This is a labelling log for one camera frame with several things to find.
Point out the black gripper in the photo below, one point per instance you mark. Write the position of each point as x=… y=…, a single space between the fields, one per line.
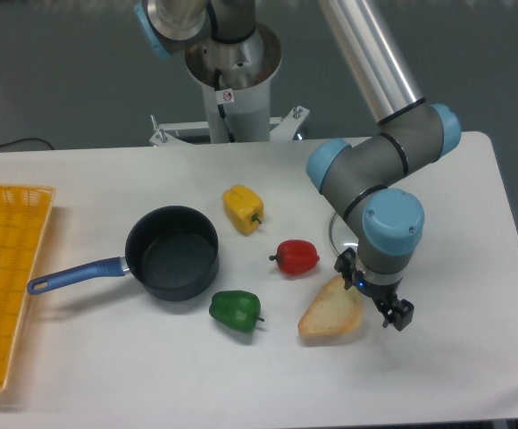
x=380 y=287

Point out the triangle toast bread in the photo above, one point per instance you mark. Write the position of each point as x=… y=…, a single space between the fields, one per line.
x=335 y=311

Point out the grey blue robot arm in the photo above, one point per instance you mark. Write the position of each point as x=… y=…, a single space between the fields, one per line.
x=359 y=182

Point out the glass pot lid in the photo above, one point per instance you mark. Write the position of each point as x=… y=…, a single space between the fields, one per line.
x=343 y=242

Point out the red bell pepper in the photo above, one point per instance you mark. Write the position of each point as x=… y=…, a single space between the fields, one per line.
x=295 y=257

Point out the green bell pepper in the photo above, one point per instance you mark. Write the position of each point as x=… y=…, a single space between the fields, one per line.
x=238 y=310

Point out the yellow bell pepper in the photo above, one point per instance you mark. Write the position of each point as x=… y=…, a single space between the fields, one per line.
x=244 y=208

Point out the yellow woven basket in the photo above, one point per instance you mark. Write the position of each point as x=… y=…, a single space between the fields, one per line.
x=24 y=215

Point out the dark pot blue handle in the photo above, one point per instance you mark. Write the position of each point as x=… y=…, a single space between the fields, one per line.
x=172 y=251

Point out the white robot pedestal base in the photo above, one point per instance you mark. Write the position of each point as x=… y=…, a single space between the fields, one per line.
x=235 y=80

